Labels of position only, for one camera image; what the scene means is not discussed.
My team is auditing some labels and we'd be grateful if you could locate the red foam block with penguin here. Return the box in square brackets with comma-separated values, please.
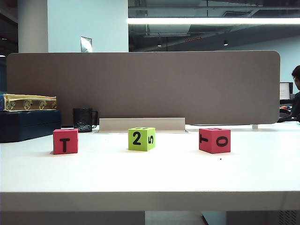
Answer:
[52, 128, 79, 155]

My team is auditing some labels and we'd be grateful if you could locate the grey perforated panel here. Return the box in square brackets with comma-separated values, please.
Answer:
[226, 210, 300, 225]

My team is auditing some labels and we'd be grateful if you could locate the yellow patterned box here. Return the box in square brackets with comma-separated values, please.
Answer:
[0, 93, 57, 112]

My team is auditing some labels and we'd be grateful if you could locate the green foam block with 2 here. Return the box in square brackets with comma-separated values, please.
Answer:
[128, 127, 156, 152]

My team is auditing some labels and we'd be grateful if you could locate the person in background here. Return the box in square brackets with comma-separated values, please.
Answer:
[291, 65, 300, 124]

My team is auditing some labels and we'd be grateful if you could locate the dark blue case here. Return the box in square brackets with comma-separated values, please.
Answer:
[0, 109, 62, 143]

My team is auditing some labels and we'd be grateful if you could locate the background computer monitor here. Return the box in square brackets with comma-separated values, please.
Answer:
[279, 82, 293, 100]

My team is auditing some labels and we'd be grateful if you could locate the white desk leg panel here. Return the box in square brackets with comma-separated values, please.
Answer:
[202, 210, 227, 225]

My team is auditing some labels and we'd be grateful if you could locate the brown desk partition panel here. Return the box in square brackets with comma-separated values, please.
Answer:
[6, 50, 281, 125]

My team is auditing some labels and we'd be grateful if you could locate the red foam block with 0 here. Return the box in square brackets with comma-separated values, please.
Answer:
[199, 127, 232, 154]

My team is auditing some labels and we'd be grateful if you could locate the black mug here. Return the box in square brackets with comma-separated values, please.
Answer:
[73, 107, 98, 133]

